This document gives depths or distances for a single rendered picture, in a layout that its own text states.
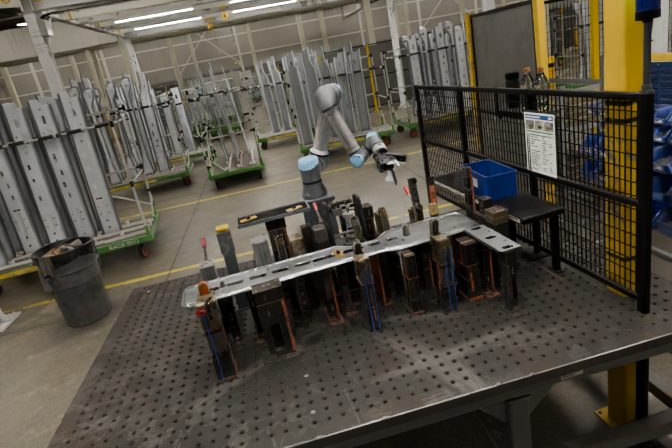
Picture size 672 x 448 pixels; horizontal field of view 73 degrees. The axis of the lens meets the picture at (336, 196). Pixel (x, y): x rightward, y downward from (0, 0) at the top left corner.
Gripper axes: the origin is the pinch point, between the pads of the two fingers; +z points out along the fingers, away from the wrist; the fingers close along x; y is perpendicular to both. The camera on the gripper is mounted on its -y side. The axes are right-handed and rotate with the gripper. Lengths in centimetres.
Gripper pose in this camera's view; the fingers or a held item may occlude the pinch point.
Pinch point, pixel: (398, 176)
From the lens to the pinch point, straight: 245.9
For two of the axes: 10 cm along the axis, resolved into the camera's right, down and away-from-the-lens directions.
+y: -9.5, 2.4, -1.9
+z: 3.1, 7.1, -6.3
